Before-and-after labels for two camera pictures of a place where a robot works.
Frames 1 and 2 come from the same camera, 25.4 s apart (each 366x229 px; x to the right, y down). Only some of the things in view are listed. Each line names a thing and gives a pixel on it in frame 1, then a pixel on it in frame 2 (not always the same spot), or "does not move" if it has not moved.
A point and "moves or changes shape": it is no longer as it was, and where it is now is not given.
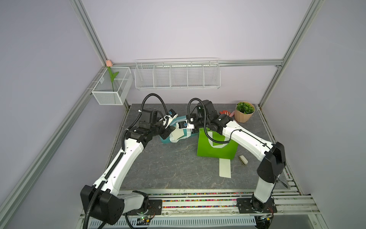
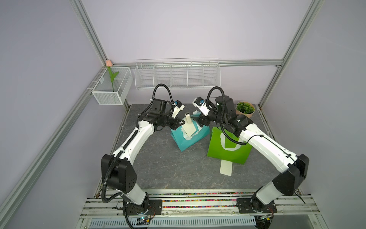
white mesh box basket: [113, 86] does not move
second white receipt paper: [225, 169] does not move
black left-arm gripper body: [164, 132] -> [168, 120]
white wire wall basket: [177, 73] does not move
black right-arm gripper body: [198, 122] -> [212, 117]
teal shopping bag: [181, 118] moves or changes shape
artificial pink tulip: [109, 64] does not move
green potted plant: [245, 108] does not move
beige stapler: [244, 160] moves or changes shape
